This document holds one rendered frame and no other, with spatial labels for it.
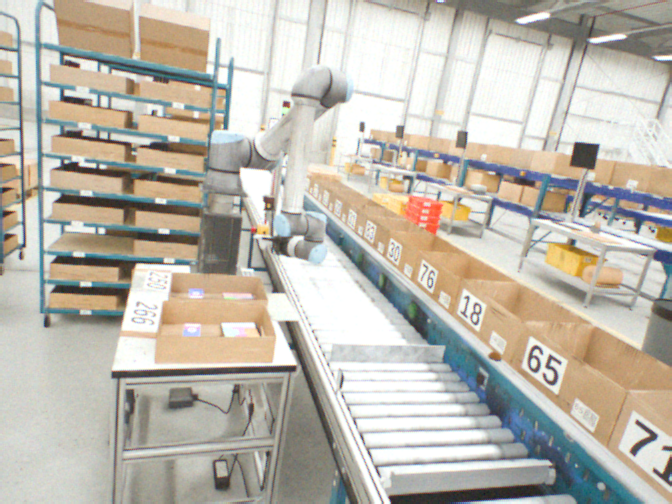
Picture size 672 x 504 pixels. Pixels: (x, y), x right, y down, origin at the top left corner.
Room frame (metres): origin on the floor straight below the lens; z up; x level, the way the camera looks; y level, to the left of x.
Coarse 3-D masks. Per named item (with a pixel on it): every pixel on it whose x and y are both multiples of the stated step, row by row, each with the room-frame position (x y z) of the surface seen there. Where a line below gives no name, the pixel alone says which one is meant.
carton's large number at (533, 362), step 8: (528, 344) 1.35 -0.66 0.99; (536, 344) 1.32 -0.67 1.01; (528, 352) 1.34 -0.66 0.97; (536, 352) 1.31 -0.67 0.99; (544, 352) 1.29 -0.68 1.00; (552, 352) 1.26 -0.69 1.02; (528, 360) 1.33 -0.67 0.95; (536, 360) 1.31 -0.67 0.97; (544, 360) 1.28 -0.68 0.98; (552, 360) 1.25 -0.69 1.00; (560, 360) 1.23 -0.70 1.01; (528, 368) 1.33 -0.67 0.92; (536, 368) 1.30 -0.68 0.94; (544, 368) 1.27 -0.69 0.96; (552, 368) 1.24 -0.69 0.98; (560, 368) 1.22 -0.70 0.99; (536, 376) 1.29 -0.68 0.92; (544, 376) 1.26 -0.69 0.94; (552, 376) 1.23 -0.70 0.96; (560, 376) 1.21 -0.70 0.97; (552, 384) 1.23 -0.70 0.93; (560, 384) 1.20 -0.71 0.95
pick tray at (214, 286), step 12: (180, 276) 1.85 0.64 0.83; (192, 276) 1.87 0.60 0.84; (204, 276) 1.88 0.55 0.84; (216, 276) 1.90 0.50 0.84; (228, 276) 1.92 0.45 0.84; (240, 276) 1.93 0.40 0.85; (252, 276) 1.95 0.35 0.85; (180, 288) 1.85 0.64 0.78; (192, 288) 1.87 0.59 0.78; (204, 288) 1.88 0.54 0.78; (216, 288) 1.90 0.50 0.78; (228, 288) 1.92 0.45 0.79; (240, 288) 1.93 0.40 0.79; (252, 288) 1.95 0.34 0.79; (180, 300) 1.59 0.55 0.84; (192, 300) 1.60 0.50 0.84; (204, 300) 1.62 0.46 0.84; (216, 300) 1.63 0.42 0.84; (228, 300) 1.65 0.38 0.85; (240, 300) 1.66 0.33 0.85; (252, 300) 1.68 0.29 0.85; (264, 300) 1.69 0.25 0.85
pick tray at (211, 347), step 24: (168, 312) 1.54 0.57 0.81; (192, 312) 1.57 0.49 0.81; (216, 312) 1.60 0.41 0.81; (240, 312) 1.63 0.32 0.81; (264, 312) 1.64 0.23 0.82; (168, 336) 1.28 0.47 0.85; (192, 336) 1.31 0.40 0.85; (216, 336) 1.33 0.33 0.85; (264, 336) 1.56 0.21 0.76; (168, 360) 1.29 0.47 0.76; (192, 360) 1.31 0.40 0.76; (216, 360) 1.33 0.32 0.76; (240, 360) 1.36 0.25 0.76; (264, 360) 1.38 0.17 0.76
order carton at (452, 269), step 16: (432, 256) 2.17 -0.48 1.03; (448, 256) 2.20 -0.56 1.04; (464, 256) 2.23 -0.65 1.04; (416, 272) 2.14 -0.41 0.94; (448, 272) 1.87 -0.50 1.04; (464, 272) 2.23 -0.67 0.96; (480, 272) 2.14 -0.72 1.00; (496, 272) 2.03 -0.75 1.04; (448, 288) 1.85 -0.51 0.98; (448, 304) 1.82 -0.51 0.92
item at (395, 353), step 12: (336, 348) 1.50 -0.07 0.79; (348, 348) 1.52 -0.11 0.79; (360, 348) 1.53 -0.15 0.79; (372, 348) 1.54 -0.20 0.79; (384, 348) 1.56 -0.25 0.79; (396, 348) 1.57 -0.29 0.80; (408, 348) 1.59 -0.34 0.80; (420, 348) 1.60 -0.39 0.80; (432, 348) 1.62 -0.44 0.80; (444, 348) 1.63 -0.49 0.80; (336, 360) 1.50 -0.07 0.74; (348, 360) 1.52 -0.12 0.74; (360, 360) 1.53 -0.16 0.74; (372, 360) 1.55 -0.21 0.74; (384, 360) 1.56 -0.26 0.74; (396, 360) 1.58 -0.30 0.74; (408, 360) 1.59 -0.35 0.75; (420, 360) 1.61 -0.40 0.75; (432, 360) 1.62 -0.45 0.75
